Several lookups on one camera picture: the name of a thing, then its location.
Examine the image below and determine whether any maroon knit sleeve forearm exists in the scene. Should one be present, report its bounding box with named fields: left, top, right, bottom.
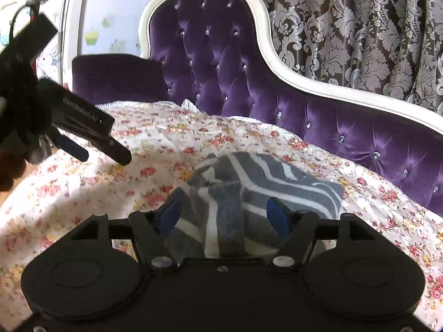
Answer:
left=0, top=149, right=26, bottom=192

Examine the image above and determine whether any purple tufted white-framed headboard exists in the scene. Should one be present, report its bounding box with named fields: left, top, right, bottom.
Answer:
left=72, top=0, right=442, bottom=214

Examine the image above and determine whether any floral bedspread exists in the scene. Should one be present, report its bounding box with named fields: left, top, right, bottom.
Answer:
left=1, top=102, right=442, bottom=331

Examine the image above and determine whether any grey white striped knit garment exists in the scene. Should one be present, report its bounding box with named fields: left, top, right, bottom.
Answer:
left=164, top=152, right=344, bottom=261

